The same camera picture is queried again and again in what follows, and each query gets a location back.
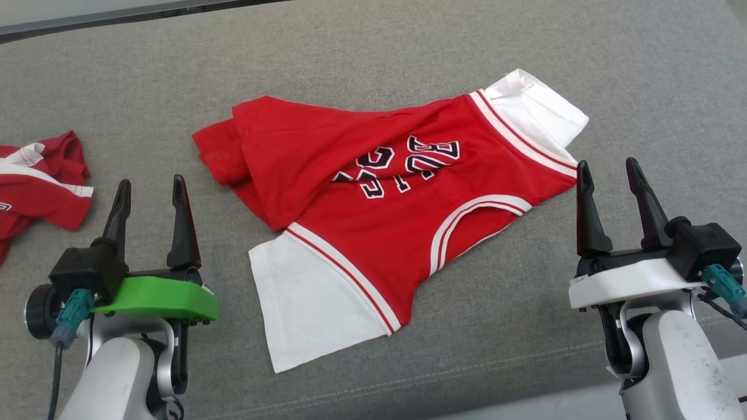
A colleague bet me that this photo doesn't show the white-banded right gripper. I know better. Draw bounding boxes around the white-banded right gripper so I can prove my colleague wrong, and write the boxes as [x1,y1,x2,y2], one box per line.
[569,157,710,310]

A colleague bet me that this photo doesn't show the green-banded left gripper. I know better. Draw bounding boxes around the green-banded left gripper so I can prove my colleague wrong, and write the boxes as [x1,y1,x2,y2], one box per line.
[93,174,219,324]

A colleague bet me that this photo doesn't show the red shorts with white stripe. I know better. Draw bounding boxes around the red shorts with white stripe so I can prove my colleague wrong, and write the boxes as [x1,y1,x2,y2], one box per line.
[0,131,94,264]

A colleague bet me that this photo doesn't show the red jersey with white sleeves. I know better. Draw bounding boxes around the red jersey with white sleeves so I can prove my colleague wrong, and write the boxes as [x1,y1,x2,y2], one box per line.
[193,69,590,374]

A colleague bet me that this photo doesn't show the grey fabric sofa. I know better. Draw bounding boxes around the grey fabric sofa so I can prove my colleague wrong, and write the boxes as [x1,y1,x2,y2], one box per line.
[0,0,747,420]

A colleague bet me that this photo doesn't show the teal-plug left camera cable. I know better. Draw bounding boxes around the teal-plug left camera cable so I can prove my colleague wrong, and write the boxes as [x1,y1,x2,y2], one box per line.
[48,289,96,420]

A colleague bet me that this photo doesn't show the teal-plug camera cable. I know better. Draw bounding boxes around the teal-plug camera cable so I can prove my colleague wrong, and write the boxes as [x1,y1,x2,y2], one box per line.
[48,289,96,420]
[702,264,747,319]

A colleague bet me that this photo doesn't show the teal-plug right camera cable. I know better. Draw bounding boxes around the teal-plug right camera cable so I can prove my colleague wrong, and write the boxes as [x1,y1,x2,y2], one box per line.
[702,264,747,319]

